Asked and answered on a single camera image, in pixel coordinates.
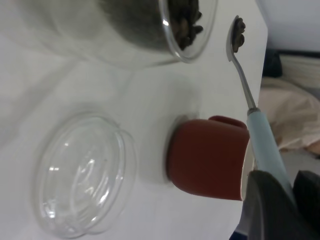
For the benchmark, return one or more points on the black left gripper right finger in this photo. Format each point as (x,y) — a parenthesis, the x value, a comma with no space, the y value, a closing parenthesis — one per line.
(310,195)

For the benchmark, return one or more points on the red ceramic mug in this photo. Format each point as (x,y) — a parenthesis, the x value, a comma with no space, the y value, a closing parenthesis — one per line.
(205,160)

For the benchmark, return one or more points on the clear glass saucer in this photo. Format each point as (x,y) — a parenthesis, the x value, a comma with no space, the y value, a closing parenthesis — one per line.
(82,175)

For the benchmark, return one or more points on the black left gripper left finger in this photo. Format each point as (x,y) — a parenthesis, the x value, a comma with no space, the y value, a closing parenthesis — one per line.
(270,215)

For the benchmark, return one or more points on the white ribbed panel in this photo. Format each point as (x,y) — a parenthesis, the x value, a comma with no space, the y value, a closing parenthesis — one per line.
(302,67)

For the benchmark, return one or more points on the beige smooth fabric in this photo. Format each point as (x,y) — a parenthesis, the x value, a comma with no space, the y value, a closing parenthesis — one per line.
(290,112)

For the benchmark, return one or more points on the small coffee bean heap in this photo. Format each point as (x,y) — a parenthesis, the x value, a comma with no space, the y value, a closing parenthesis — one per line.
(239,35)

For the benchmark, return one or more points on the clear glass cup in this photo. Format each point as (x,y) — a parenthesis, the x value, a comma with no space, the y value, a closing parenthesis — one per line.
(112,32)

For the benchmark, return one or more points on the coffee beans in glass cup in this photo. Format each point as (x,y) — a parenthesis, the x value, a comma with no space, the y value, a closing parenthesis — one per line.
(185,30)

